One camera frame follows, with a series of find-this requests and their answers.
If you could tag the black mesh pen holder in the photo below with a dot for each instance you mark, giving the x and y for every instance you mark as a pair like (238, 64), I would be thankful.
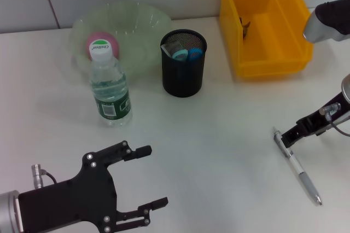
(183, 80)

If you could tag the clear water bottle green label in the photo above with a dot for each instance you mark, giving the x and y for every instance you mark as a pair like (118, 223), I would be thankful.
(110, 93)

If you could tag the translucent green plastic fruit plate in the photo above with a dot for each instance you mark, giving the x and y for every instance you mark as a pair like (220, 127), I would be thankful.
(136, 33)

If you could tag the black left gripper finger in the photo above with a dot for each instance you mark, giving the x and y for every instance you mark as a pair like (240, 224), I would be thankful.
(143, 152)

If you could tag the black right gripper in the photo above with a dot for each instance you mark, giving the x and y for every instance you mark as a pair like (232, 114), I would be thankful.
(314, 123)

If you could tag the silver white pen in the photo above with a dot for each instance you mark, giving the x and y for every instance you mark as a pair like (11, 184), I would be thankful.
(295, 164)

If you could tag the yellow plastic bin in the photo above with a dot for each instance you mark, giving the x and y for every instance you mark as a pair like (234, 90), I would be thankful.
(273, 47)

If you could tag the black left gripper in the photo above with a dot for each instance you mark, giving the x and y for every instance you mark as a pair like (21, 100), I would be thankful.
(71, 203)

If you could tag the blue scissors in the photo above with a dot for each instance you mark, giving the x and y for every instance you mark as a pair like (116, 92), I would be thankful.
(194, 53)

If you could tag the clear plastic ruler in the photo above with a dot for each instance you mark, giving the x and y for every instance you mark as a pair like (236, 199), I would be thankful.
(171, 45)

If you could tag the pink peach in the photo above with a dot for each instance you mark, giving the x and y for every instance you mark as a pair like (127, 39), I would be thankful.
(102, 36)

